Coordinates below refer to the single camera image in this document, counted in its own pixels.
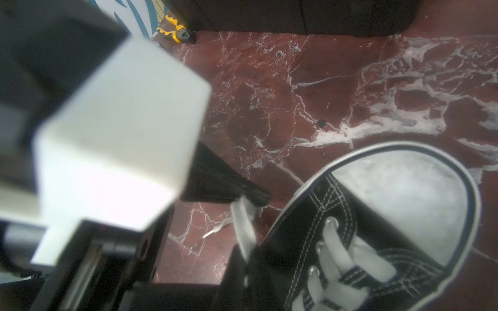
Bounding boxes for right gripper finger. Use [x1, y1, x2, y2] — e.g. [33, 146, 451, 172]
[118, 246, 253, 310]

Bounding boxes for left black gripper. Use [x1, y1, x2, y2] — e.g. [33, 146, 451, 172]
[1, 1, 172, 310]

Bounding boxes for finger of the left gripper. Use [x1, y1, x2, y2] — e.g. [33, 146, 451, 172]
[180, 142, 271, 206]

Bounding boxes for white shoelace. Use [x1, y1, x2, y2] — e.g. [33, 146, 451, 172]
[213, 197, 396, 310]

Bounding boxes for black white canvas sneaker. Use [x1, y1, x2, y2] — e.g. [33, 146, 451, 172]
[249, 141, 481, 310]

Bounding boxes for black grey plastic toolbox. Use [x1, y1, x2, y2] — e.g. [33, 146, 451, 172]
[164, 0, 420, 37]

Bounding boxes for yellow handled pliers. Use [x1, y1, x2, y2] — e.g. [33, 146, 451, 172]
[156, 14, 196, 44]

